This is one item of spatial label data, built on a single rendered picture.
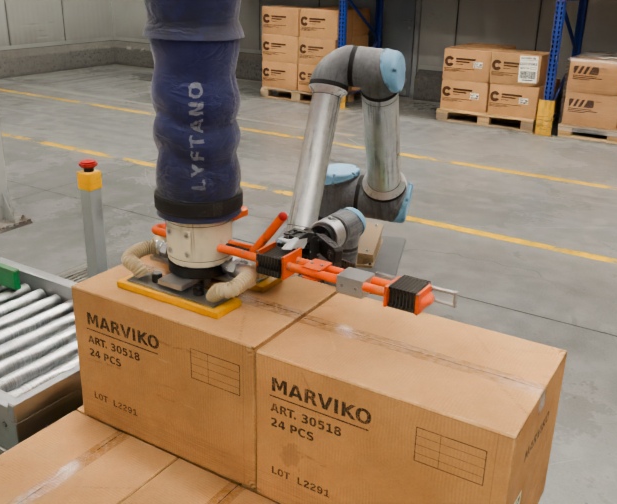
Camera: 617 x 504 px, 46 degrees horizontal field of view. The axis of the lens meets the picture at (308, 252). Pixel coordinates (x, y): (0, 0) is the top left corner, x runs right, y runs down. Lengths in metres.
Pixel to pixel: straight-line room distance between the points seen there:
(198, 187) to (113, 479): 0.77
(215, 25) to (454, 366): 0.93
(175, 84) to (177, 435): 0.89
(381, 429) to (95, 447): 0.86
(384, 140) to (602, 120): 6.55
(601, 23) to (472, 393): 8.69
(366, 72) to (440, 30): 8.57
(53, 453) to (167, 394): 0.36
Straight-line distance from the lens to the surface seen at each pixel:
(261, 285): 1.94
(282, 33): 10.38
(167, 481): 1.97
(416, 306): 1.61
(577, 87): 8.76
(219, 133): 1.79
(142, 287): 1.95
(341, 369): 1.62
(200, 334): 1.77
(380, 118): 2.24
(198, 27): 1.73
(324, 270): 1.76
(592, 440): 3.26
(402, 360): 1.67
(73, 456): 2.10
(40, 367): 2.55
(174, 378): 1.90
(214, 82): 1.76
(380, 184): 2.48
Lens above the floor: 1.76
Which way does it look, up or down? 21 degrees down
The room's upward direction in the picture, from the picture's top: 1 degrees clockwise
